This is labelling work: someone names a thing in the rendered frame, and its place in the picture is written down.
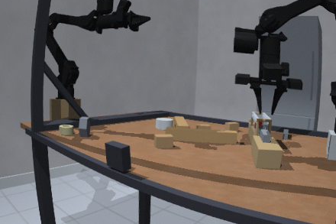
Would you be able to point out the beige roll of masking tape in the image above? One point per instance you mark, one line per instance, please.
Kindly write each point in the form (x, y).
(66, 131)

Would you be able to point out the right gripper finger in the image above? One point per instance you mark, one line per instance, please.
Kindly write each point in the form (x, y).
(257, 92)
(277, 94)

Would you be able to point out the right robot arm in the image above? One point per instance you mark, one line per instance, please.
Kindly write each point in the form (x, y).
(246, 40)

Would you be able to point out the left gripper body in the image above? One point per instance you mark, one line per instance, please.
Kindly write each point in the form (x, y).
(120, 17)

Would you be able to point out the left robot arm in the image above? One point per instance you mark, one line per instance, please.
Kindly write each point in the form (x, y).
(69, 72)

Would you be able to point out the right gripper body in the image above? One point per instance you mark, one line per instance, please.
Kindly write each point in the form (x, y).
(244, 79)

